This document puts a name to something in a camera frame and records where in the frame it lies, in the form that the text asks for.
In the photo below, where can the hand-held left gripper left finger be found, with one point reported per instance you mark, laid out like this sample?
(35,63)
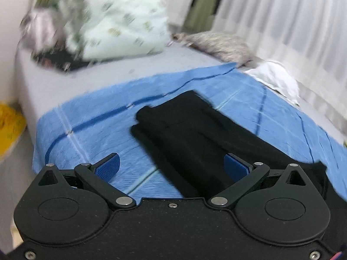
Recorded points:
(107,168)

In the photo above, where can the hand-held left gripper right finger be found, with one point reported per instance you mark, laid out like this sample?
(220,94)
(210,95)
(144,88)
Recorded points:
(235,168)

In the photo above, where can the black pants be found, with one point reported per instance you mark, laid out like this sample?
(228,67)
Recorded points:
(195,146)

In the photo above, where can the blue checked blanket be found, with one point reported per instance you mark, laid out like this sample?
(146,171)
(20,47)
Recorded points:
(89,130)

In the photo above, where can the white pillow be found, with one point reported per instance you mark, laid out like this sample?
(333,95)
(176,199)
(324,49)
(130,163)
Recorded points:
(276,80)

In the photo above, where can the bed with grey sheet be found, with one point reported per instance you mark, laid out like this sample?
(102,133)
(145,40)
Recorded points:
(54,84)

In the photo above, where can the yellow bag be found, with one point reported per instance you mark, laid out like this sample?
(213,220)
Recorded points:
(9,126)

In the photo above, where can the dark patterned cloth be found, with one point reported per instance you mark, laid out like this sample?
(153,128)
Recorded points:
(58,59)

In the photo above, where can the grey floral pillow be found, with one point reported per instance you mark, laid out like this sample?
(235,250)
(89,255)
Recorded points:
(217,44)

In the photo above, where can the white sheer curtain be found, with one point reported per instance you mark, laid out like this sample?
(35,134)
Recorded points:
(284,27)

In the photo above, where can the white green-printed duvet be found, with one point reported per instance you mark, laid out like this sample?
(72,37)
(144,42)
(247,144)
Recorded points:
(119,19)

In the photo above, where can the pink striped cloth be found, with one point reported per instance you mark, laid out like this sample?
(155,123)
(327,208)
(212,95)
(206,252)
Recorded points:
(43,31)

